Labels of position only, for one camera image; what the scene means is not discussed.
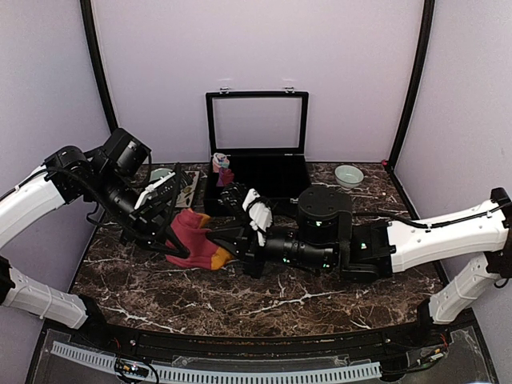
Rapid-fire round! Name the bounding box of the magenta striped sock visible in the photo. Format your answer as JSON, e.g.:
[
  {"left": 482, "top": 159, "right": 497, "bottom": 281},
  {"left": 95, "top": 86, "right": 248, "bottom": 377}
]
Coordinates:
[{"left": 166, "top": 209, "right": 234, "bottom": 270}]

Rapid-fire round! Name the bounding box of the magenta purple rolled sock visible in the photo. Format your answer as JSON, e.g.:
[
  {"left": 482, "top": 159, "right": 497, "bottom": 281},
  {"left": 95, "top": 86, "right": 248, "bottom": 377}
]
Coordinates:
[{"left": 216, "top": 167, "right": 234, "bottom": 187}]

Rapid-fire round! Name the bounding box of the black compartment storage box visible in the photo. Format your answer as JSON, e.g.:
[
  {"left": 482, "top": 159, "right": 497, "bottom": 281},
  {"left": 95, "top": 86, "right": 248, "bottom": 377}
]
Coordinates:
[{"left": 206, "top": 90, "right": 311, "bottom": 215}]

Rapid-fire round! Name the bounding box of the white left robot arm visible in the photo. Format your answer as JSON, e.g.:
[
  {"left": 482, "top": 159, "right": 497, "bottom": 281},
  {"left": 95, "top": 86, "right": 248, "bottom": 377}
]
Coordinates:
[{"left": 1, "top": 128, "right": 192, "bottom": 349}]

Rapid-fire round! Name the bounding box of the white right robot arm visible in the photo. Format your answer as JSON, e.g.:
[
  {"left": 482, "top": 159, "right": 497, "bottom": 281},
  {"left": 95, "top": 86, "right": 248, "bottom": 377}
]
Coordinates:
[{"left": 207, "top": 183, "right": 511, "bottom": 347}]

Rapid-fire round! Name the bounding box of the black corner post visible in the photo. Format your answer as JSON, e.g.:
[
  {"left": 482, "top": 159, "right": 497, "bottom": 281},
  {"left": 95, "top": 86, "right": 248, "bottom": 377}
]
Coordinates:
[
  {"left": 387, "top": 0, "right": 435, "bottom": 173},
  {"left": 79, "top": 0, "right": 119, "bottom": 134}
]

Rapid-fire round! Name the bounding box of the green ceramic bowl on plate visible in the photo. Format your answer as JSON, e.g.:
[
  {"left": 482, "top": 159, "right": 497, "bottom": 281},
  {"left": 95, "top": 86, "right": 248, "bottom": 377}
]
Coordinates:
[{"left": 150, "top": 168, "right": 174, "bottom": 183}]

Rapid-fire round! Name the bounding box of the green bowl at right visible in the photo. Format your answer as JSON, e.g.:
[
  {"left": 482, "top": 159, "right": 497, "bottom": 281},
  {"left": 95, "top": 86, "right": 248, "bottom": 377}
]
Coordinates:
[{"left": 334, "top": 165, "right": 364, "bottom": 190}]

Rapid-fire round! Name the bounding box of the black right corner post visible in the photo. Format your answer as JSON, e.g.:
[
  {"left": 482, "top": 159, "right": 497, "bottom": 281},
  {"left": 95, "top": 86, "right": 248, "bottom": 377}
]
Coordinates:
[{"left": 387, "top": 0, "right": 435, "bottom": 173}]

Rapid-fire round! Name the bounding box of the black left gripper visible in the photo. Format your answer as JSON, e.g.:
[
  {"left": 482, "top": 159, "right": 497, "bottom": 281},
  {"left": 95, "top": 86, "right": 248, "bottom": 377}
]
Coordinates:
[{"left": 94, "top": 167, "right": 194, "bottom": 258}]

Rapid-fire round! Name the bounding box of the pink white rolled sock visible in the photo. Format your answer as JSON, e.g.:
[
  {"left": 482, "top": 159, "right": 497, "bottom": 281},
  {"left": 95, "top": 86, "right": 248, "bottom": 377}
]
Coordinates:
[{"left": 211, "top": 152, "right": 230, "bottom": 174}]

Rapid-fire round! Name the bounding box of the black left corner post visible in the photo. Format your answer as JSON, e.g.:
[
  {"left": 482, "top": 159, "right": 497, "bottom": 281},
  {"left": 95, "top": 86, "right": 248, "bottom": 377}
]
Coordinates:
[{"left": 79, "top": 0, "right": 119, "bottom": 134}]

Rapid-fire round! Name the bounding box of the white perforated front rail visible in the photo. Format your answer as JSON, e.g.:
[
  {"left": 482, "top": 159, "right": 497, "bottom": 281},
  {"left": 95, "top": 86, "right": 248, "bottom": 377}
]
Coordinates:
[{"left": 50, "top": 342, "right": 382, "bottom": 383}]

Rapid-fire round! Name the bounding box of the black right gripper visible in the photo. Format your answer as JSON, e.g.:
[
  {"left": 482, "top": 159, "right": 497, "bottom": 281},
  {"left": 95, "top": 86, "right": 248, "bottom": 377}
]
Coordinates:
[{"left": 206, "top": 218, "right": 335, "bottom": 278}]

